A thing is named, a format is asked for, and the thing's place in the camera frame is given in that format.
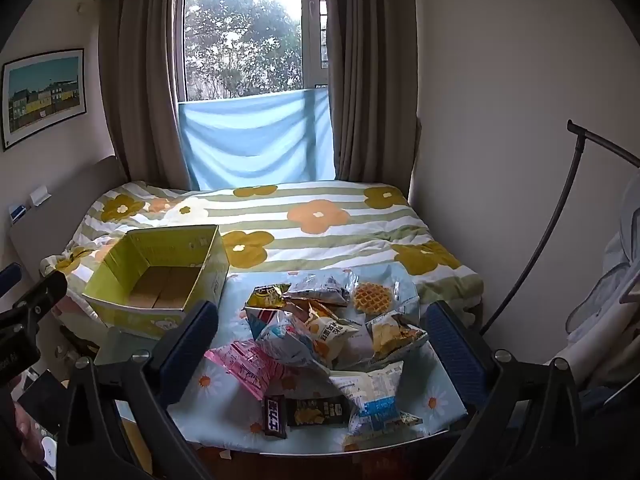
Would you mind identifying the person's left hand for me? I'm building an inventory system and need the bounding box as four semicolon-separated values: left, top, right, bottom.
14;402;52;467

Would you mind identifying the dark chocolate bar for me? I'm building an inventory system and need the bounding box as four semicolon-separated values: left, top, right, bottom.
263;394;289;440

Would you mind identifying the floral striped quilt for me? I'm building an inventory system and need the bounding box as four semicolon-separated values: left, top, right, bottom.
40;180;486;313

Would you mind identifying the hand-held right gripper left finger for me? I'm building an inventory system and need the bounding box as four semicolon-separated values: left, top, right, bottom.
57;300;221;480

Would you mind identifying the yellow-green cardboard box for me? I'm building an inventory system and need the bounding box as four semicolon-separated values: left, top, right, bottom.
81;224;231;338

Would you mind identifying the window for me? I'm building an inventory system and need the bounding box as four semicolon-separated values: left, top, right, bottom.
177;0;332;104

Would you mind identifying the white round table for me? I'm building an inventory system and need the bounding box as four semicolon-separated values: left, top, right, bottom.
94;326;472;459

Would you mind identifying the blue red white snack packet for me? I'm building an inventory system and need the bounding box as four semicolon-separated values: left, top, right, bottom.
245;306;286;341

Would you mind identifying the brown curtain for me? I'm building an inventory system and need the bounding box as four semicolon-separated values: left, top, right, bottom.
322;0;422;192
97;0;190;192

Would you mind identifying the crumpled silver-blue snack packet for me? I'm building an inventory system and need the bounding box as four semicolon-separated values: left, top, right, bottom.
255;310;332;377

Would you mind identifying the silver snack packet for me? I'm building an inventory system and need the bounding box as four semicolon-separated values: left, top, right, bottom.
287;269;359;307

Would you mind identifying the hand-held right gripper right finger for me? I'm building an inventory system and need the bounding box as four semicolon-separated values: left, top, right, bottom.
422;301;583;480

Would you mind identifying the orange and white snack packet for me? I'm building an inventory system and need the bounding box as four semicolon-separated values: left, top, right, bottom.
305;312;362;361

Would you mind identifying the beige headboard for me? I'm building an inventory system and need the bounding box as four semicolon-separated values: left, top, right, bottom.
7;155;132;281

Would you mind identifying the dark green cracker packet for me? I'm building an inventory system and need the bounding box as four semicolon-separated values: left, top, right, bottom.
285;395;351;429

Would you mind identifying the pink snack packet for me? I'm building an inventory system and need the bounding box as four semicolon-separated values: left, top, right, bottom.
204;339;287;402

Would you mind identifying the framed wall picture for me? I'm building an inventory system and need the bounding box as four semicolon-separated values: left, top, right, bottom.
1;48;87;152

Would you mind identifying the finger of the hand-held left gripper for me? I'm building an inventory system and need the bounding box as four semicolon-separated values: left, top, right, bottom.
12;271;68;333
0;264;23;302

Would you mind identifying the daisy print tablecloth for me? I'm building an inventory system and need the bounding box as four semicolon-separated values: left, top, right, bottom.
165;265;472;450

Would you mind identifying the clear waffle packet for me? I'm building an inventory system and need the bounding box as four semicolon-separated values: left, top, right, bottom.
350;280;421;319

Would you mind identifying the light blue window cloth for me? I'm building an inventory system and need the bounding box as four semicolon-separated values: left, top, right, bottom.
178;86;336;192

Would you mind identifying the black and yellow snack packet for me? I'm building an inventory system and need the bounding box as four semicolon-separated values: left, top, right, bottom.
245;282;292;310

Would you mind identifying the black curved lamp pole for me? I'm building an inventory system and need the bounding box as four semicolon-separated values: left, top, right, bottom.
480;120;640;336

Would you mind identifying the white and blue snack packet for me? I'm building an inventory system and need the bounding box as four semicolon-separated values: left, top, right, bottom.
330;360;424;449

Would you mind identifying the pale clothes pile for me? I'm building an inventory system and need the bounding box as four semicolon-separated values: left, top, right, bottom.
550;170;640;411

